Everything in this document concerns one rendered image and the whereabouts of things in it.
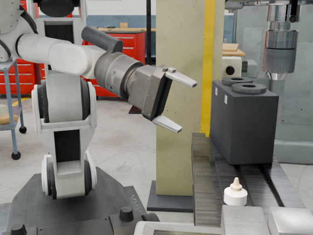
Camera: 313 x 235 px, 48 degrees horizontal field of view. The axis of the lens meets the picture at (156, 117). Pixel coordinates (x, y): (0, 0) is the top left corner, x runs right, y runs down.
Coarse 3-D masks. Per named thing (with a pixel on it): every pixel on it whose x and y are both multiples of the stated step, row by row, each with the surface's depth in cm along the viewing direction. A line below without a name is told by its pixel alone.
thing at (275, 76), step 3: (267, 72) 55; (270, 75) 55; (273, 75) 54; (276, 75) 54; (279, 75) 54; (282, 75) 54; (285, 75) 54; (270, 78) 55; (273, 78) 55; (276, 78) 54; (279, 78) 54; (282, 78) 54
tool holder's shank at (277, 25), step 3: (276, 24) 53; (279, 24) 52; (282, 24) 52; (285, 24) 52; (288, 24) 52; (276, 27) 53; (279, 27) 52; (282, 27) 52; (285, 27) 52; (288, 27) 52
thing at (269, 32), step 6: (270, 30) 52; (276, 30) 52; (282, 30) 51; (288, 30) 51; (294, 30) 52; (270, 36) 52; (276, 36) 52; (282, 36) 51; (288, 36) 51; (294, 36) 52
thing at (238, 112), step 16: (224, 80) 103; (240, 80) 102; (224, 96) 97; (240, 96) 89; (256, 96) 89; (272, 96) 90; (224, 112) 97; (240, 112) 90; (256, 112) 90; (272, 112) 91; (224, 128) 98; (240, 128) 91; (256, 128) 92; (272, 128) 92; (224, 144) 98; (240, 144) 93; (256, 144) 93; (272, 144) 94; (240, 160) 94; (256, 160) 94
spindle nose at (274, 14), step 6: (270, 6) 52; (276, 6) 51; (282, 6) 50; (288, 6) 50; (300, 6) 51; (270, 12) 52; (276, 12) 51; (282, 12) 50; (288, 12) 50; (300, 12) 51; (270, 18) 52; (276, 18) 51; (282, 18) 51; (288, 18) 51
